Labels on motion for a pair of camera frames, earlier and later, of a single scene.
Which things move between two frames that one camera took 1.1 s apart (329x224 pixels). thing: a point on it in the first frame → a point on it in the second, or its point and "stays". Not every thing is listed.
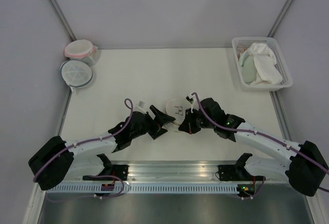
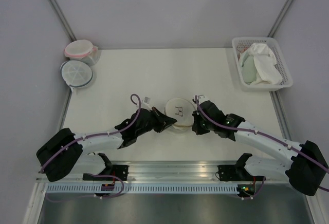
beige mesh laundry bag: [176, 107] stays
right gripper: [187, 125] → [196, 127]
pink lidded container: [83, 50] stays
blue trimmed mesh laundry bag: [75, 73] stays
